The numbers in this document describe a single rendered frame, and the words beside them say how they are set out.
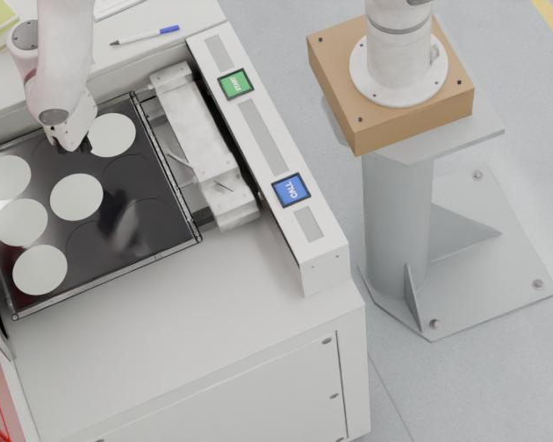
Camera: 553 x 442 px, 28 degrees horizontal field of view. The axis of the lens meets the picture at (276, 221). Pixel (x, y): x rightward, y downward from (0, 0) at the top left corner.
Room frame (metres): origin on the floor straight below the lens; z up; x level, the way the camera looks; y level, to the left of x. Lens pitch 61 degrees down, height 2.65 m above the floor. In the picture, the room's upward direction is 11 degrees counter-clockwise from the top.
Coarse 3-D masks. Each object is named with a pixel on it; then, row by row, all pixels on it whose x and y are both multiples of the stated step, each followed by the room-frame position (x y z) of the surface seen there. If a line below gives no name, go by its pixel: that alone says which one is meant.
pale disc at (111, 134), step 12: (96, 120) 1.28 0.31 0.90; (108, 120) 1.27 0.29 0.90; (120, 120) 1.27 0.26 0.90; (96, 132) 1.25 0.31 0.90; (108, 132) 1.24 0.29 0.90; (120, 132) 1.24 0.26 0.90; (132, 132) 1.23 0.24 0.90; (96, 144) 1.22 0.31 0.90; (108, 144) 1.22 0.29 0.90; (120, 144) 1.21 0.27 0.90; (108, 156) 1.19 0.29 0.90
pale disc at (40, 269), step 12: (36, 252) 1.01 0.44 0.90; (48, 252) 1.01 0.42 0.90; (60, 252) 1.00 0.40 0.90; (24, 264) 0.99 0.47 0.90; (36, 264) 0.99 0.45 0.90; (48, 264) 0.98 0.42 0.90; (60, 264) 0.98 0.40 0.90; (24, 276) 0.96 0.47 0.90; (36, 276) 0.96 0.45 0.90; (48, 276) 0.95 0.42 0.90; (60, 276) 0.95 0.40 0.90; (24, 288) 0.94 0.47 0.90; (36, 288) 0.94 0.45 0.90; (48, 288) 0.93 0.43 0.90
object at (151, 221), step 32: (32, 160) 1.21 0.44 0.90; (64, 160) 1.20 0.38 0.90; (96, 160) 1.18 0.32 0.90; (128, 160) 1.17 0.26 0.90; (32, 192) 1.14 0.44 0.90; (128, 192) 1.10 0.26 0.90; (160, 192) 1.09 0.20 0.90; (64, 224) 1.06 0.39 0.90; (96, 224) 1.05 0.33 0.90; (128, 224) 1.03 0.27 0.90; (160, 224) 1.02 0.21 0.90; (0, 256) 1.02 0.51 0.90; (96, 256) 0.98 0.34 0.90; (128, 256) 0.97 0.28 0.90; (64, 288) 0.93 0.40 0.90
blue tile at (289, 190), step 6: (288, 180) 1.02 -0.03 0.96; (294, 180) 1.02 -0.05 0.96; (276, 186) 1.01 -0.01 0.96; (282, 186) 1.01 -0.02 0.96; (288, 186) 1.01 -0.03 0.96; (294, 186) 1.01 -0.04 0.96; (300, 186) 1.01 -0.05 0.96; (282, 192) 1.00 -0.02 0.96; (288, 192) 1.00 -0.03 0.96; (294, 192) 0.99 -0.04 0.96; (300, 192) 0.99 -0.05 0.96; (282, 198) 0.99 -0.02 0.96; (288, 198) 0.98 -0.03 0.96; (294, 198) 0.98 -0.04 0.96
